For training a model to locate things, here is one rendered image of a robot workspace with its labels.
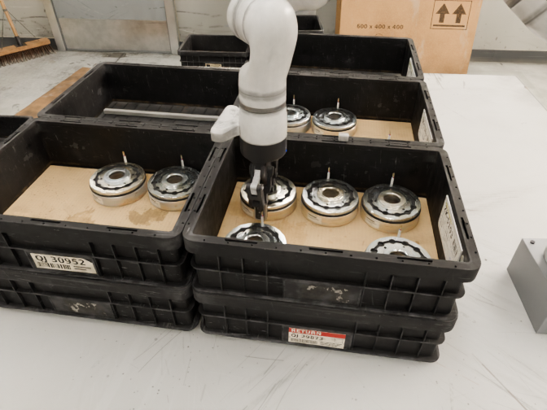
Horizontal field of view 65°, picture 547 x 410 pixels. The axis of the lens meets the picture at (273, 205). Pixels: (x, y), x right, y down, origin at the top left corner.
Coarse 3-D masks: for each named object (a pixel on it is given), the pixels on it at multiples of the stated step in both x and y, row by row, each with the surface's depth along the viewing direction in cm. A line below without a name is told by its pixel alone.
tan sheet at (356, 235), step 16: (240, 208) 80; (224, 224) 76; (240, 224) 76; (272, 224) 76; (288, 224) 76; (304, 224) 76; (352, 224) 76; (288, 240) 73; (304, 240) 73; (320, 240) 73; (336, 240) 73; (352, 240) 73; (368, 240) 73; (416, 240) 73; (432, 240) 73; (432, 256) 70
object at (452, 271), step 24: (336, 144) 78; (360, 144) 78; (384, 144) 78; (216, 168) 72; (456, 192) 67; (192, 216) 62; (456, 216) 63; (192, 240) 59; (216, 240) 59; (240, 240) 59; (312, 264) 58; (336, 264) 57; (360, 264) 57; (384, 264) 56; (408, 264) 55; (432, 264) 55; (456, 264) 55; (480, 264) 55
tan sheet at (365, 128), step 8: (360, 120) 106; (368, 120) 106; (376, 120) 106; (360, 128) 103; (368, 128) 103; (376, 128) 103; (384, 128) 103; (392, 128) 103; (400, 128) 103; (408, 128) 103; (352, 136) 100; (360, 136) 100; (368, 136) 100; (376, 136) 100; (384, 136) 100; (392, 136) 100; (400, 136) 100; (408, 136) 100
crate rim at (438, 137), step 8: (288, 72) 103; (296, 72) 103; (344, 80) 102; (352, 80) 101; (360, 80) 101; (368, 80) 101; (376, 80) 100; (384, 80) 100; (392, 80) 100; (400, 80) 100; (408, 80) 100; (416, 80) 100; (424, 88) 97; (424, 96) 93; (432, 104) 90; (432, 112) 88; (432, 120) 85; (432, 128) 83; (296, 136) 80; (304, 136) 80; (312, 136) 80; (320, 136) 80; (328, 136) 80; (336, 136) 80; (440, 136) 80; (408, 144) 78; (416, 144) 78; (424, 144) 78; (432, 144) 78; (440, 144) 78
